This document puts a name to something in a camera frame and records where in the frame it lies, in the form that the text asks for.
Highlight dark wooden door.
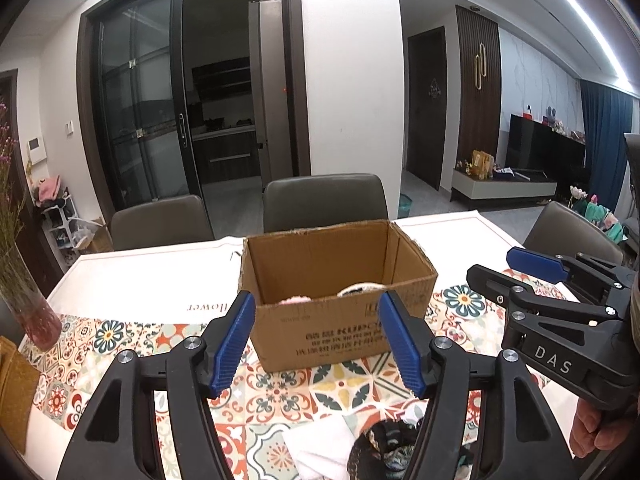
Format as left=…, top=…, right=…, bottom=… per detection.
left=0, top=69, right=53, bottom=291
left=406, top=27, right=447, bottom=192

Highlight blue curtain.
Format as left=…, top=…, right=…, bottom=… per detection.
left=580, top=79, right=640, bottom=231

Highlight white round item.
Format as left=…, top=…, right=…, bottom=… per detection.
left=336, top=282, right=389, bottom=299

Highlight person's right hand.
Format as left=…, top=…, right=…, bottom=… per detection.
left=570, top=400, right=610, bottom=459

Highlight green gift bags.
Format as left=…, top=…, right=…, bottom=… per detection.
left=580, top=195, right=627, bottom=247

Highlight grey leather dining chair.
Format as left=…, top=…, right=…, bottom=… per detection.
left=263, top=173, right=390, bottom=234
left=522, top=201, right=626, bottom=268
left=110, top=194, right=216, bottom=252

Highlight brown woven placemat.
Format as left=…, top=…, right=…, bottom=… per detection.
left=0, top=335, right=43, bottom=453

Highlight ceiling light strip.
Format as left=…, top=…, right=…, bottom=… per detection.
left=525, top=0, right=640, bottom=87

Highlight floral patterned tablecloth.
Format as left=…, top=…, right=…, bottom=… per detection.
left=17, top=212, right=601, bottom=480

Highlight white shoe rack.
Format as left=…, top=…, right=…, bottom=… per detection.
left=40, top=195, right=85, bottom=264

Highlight kitchen counter cabinet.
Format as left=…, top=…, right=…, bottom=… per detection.
left=192, top=127, right=262, bottom=182

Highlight black television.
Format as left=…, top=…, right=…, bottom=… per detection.
left=507, top=114, right=587, bottom=173

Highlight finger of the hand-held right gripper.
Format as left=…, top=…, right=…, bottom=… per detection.
left=467, top=265, right=626, bottom=361
left=506, top=247, right=636, bottom=307

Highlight silver refrigerator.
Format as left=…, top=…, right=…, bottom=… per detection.
left=248, top=0, right=294, bottom=192

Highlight small cardboard box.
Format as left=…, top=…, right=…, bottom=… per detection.
left=81, top=216, right=114, bottom=254

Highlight dark slatted wall panel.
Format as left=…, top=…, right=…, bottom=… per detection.
left=455, top=5, right=503, bottom=162

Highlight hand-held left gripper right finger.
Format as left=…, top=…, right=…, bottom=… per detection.
left=378, top=291, right=576, bottom=480

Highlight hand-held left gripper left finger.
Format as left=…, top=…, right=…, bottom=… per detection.
left=56, top=291, right=257, bottom=480

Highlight white television cabinet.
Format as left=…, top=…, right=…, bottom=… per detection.
left=450, top=166, right=559, bottom=205

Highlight sliding glass door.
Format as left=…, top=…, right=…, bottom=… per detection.
left=92, top=0, right=205, bottom=212

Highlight brown cardboard box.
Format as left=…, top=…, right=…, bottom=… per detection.
left=239, top=219, right=439, bottom=373

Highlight white square towel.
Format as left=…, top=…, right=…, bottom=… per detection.
left=285, top=412, right=372, bottom=480

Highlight yellow gift bags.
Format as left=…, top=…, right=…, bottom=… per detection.
left=469, top=150, right=494, bottom=179

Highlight gold wall ornament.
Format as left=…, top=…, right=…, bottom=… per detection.
left=474, top=42, right=489, bottom=92

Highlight pink hat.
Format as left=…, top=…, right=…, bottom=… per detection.
left=34, top=176, right=62, bottom=206

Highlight pile of clothes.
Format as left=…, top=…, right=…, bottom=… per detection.
left=347, top=417, right=476, bottom=480

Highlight pink glass vase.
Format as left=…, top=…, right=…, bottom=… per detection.
left=0, top=260, right=63, bottom=352

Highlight dried pink flowers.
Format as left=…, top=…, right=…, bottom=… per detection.
left=0, top=102, right=33, bottom=311

